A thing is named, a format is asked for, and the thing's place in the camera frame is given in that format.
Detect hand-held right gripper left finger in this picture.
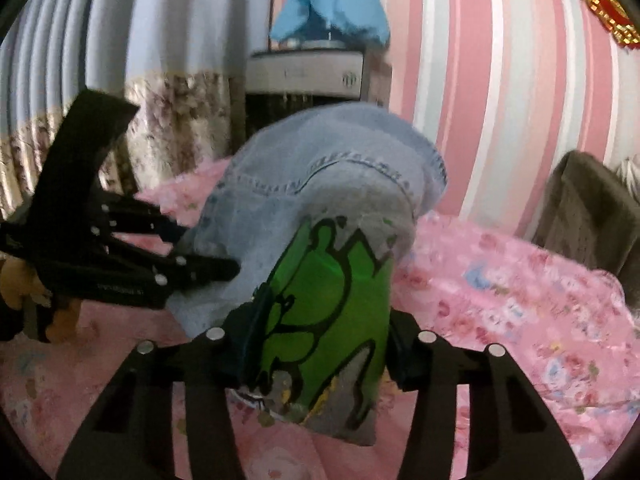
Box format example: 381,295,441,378
56,300,268,480

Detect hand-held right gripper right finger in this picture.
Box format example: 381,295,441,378
385,307,586,480

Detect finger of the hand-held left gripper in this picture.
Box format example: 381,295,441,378
100,199,188,246
100,237,242,292

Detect blue denim jacket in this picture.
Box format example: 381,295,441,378
165,102,448,446

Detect person's left hand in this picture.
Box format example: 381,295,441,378
0,255,83,346

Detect pink floral bedsheet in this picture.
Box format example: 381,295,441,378
0,157,636,480

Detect blue curtain with floral hem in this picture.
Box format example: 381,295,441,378
0,0,281,221

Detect grey water dispenser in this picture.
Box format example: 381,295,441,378
245,45,393,146

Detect brown covered sofa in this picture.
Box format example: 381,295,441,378
532,150,640,306

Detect light blue cloth cover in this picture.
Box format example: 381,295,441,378
269,0,392,51

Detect white cloth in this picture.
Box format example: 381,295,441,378
615,157,640,186

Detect red wall ornament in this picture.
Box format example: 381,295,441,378
547,0,640,51

